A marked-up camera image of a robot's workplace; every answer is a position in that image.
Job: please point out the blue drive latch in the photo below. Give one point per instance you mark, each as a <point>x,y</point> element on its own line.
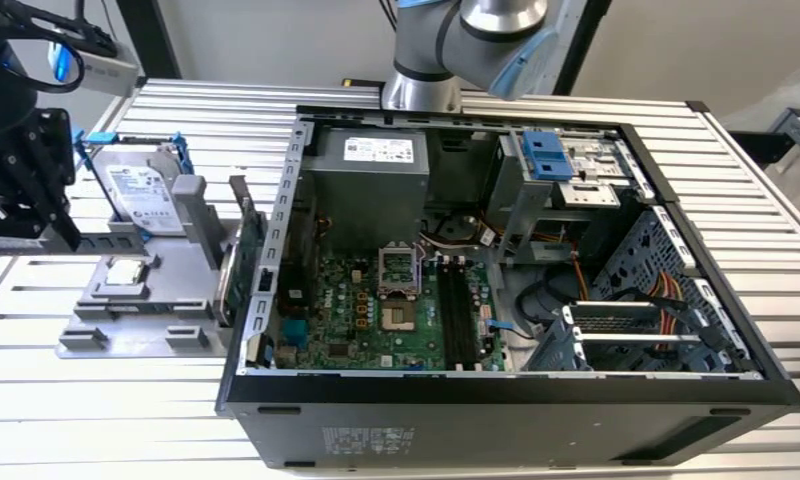
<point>547,160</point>

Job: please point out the black upright post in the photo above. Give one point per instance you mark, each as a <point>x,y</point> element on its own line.
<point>160,40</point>
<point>587,45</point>

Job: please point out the black case fan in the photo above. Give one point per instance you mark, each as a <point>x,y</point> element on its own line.
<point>301,245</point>

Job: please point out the hard disk in blue carrier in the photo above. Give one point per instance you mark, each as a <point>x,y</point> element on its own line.
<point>136,195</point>

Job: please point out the silver drive cage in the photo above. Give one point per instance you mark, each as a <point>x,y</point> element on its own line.
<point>514,210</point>

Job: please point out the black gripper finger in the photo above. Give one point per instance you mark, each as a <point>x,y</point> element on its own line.
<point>47,150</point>
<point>0,215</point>

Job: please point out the green motherboard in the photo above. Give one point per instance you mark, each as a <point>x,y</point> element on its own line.
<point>407,345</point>

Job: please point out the black table corner cap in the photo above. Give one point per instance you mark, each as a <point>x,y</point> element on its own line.
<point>696,107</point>

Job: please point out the green graphics card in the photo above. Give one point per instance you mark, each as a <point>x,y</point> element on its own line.
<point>243,260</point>

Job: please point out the black plug yellow tip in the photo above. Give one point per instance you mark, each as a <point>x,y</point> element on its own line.
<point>363,82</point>

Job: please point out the round grey speaker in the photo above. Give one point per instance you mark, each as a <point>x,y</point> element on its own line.
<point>456,231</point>

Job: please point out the CPU socket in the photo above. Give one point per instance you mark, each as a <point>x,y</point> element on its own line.
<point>400,316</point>

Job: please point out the grey parts rack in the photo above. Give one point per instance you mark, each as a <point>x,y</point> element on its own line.
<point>173,280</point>

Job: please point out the blue grey port block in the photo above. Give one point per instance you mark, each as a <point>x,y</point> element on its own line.
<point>295,334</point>

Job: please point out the grey metal disk bay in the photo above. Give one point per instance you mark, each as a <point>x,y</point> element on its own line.
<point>614,315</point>

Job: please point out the grey power supply unit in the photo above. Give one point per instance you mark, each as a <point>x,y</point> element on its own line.
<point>367,200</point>

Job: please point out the black case latch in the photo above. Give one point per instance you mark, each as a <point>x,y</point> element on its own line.
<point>264,280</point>

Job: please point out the silver CPU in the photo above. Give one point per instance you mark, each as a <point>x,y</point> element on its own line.
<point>127,274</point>

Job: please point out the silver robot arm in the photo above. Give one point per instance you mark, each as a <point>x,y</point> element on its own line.
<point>487,30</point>

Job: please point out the black PC case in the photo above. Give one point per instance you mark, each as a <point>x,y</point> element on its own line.
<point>440,425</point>

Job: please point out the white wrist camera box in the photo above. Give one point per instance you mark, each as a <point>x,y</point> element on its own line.
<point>107,70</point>

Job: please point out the light blue pull tab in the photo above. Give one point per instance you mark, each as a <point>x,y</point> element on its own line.
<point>500,324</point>

